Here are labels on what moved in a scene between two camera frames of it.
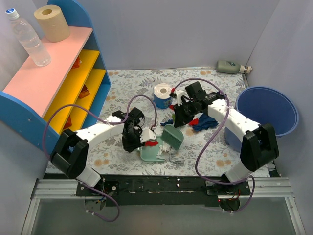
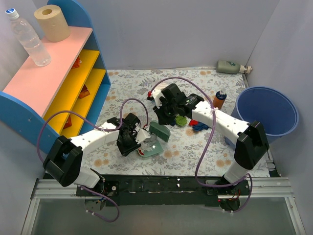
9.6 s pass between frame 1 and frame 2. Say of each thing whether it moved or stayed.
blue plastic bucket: stayed
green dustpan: moved
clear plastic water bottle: stayed
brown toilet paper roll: stayed
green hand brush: moved
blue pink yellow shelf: stayed
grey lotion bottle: stayed
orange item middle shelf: stayed
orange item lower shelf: stayed
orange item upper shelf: stayed
